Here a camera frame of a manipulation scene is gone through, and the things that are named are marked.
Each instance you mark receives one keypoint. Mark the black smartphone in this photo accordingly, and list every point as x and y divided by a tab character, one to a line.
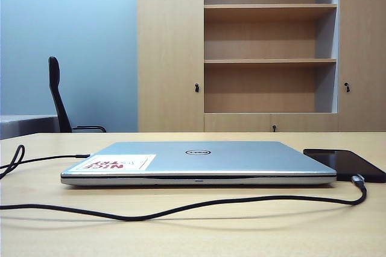
346	163

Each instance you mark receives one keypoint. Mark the black cabinet key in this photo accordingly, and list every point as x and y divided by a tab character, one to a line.
274	128
347	87
197	87

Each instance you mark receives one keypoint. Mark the silver Dell laptop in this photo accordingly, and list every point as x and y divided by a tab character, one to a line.
226	160

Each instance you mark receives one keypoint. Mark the light wooden cabinet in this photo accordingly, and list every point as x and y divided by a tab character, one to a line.
169	58

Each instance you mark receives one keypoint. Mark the white red laptop sticker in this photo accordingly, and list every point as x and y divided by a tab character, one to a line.
135	162

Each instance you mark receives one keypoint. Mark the black office chair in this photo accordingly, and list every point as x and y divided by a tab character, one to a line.
58	103

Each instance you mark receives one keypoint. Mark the grey desk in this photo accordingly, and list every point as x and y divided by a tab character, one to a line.
24	125

